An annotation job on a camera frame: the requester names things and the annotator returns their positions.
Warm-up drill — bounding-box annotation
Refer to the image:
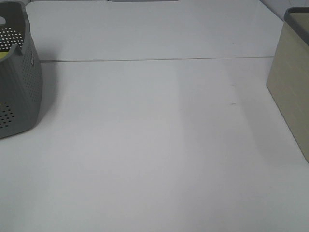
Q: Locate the grey perforated plastic basket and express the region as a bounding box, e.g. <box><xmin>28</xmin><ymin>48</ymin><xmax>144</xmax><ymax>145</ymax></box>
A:
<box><xmin>0</xmin><ymin>1</ymin><xmax>43</xmax><ymax>138</ymax></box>

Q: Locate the beige plastic basket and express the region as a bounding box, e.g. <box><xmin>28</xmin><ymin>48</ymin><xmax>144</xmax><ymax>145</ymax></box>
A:
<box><xmin>267</xmin><ymin>7</ymin><xmax>309</xmax><ymax>160</ymax></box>

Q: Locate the yellow towel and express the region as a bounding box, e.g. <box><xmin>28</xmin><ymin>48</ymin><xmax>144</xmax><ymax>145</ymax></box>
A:
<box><xmin>0</xmin><ymin>52</ymin><xmax>8</xmax><ymax>59</ymax></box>

